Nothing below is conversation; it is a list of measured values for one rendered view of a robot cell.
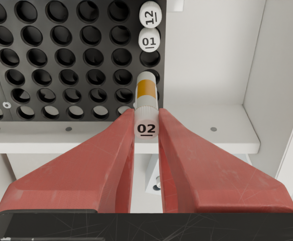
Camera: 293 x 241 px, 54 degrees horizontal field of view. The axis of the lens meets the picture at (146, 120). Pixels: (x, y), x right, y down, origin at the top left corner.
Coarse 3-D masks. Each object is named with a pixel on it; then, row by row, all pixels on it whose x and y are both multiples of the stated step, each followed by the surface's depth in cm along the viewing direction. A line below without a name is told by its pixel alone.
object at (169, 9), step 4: (168, 0) 21; (172, 0) 21; (176, 0) 21; (180, 0) 21; (168, 4) 21; (172, 4) 21; (176, 4) 21; (180, 4) 21; (168, 8) 22; (172, 8) 22; (176, 8) 22; (180, 8) 22
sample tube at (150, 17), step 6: (144, 6) 16; (150, 6) 16; (156, 6) 16; (144, 12) 16; (150, 12) 16; (156, 12) 16; (144, 18) 16; (150, 18) 16; (156, 18) 16; (144, 24) 16; (150, 24) 16; (156, 24) 16
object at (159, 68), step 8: (136, 0) 16; (144, 0) 16; (152, 0) 16; (160, 0) 16; (136, 8) 17; (160, 8) 17; (136, 16) 17; (136, 24) 17; (160, 24) 17; (136, 32) 17; (160, 32) 17; (136, 40) 18; (160, 40) 18; (136, 48) 18; (160, 48) 18; (136, 56) 18; (160, 56) 18; (136, 64) 19; (144, 64) 19; (152, 64) 19; (160, 64) 19; (136, 72) 19; (160, 72) 19; (136, 80) 19; (160, 80) 19; (160, 88) 20; (160, 96) 20; (160, 104) 20
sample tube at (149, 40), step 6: (144, 30) 17; (150, 30) 17; (156, 30) 17; (144, 36) 16; (150, 36) 16; (156, 36) 16; (138, 42) 17; (144, 42) 17; (150, 42) 17; (156, 42) 17; (144, 48) 17; (150, 48) 17; (156, 48) 17
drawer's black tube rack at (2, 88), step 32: (0, 0) 16; (32, 0) 16; (64, 0) 16; (96, 0) 16; (128, 0) 16; (0, 32) 20; (32, 32) 20; (64, 32) 20; (96, 32) 20; (128, 32) 20; (0, 64) 19; (32, 64) 19; (64, 64) 19; (96, 64) 19; (128, 64) 19; (0, 96) 20; (32, 96) 20; (64, 96) 20; (96, 96) 24; (128, 96) 24
